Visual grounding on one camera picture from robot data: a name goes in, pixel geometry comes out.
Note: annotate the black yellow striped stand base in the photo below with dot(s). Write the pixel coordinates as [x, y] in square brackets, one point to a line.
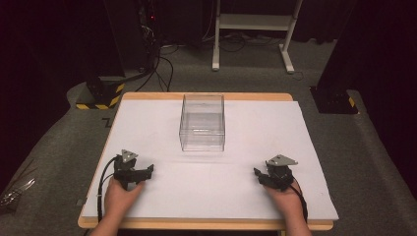
[101, 96]

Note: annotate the clear plastic box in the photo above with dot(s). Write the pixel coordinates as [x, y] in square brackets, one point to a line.
[202, 124]

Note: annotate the white metal stand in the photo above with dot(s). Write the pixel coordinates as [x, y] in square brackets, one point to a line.
[252, 21]

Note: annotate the white foam board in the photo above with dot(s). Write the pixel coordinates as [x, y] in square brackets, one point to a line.
[203, 187]

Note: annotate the person's right hand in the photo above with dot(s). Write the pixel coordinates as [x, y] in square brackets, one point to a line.
[286, 201]

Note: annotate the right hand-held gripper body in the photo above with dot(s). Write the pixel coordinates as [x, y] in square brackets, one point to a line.
[278, 175]

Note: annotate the person's left hand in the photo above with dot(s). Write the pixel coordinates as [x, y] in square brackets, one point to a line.
[119, 200]

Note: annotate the dark equipment rack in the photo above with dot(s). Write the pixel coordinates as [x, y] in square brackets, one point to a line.
[149, 29]

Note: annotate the shiny metal tripod legs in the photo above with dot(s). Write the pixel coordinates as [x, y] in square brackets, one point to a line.
[16, 191]

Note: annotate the black curtain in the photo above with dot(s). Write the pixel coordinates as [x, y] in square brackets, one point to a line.
[377, 49]
[42, 49]

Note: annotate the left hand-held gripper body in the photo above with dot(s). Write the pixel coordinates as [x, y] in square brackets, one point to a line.
[126, 172]

